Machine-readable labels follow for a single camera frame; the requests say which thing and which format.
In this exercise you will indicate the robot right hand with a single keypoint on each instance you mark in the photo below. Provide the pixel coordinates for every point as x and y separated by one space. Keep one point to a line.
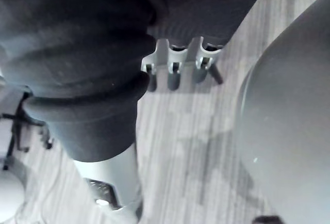
77 53

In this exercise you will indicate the dark robot foot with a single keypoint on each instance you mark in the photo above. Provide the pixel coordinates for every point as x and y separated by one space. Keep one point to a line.
268 220

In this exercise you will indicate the black wheeled chair base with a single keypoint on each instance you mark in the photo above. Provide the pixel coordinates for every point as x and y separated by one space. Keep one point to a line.
16 128

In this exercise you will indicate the white round object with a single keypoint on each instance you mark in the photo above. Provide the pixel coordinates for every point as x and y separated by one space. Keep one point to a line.
7 189

